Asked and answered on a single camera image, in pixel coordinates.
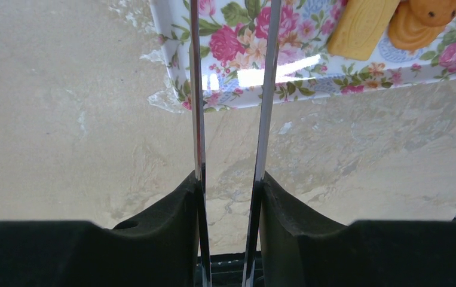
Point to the metal tongs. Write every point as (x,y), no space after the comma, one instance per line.
(197,108)

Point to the orange round cookie centre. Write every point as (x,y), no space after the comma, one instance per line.
(406,32)

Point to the floral rectangular tray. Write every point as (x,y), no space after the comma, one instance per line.
(233,45)

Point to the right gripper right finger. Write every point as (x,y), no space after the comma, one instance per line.
(302,247)

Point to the orange chip cookie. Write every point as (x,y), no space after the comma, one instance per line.
(433,13)

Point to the yellow rectangular biscuit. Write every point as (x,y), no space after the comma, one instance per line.
(360,28)

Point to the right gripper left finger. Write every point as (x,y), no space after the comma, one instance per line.
(156,247)

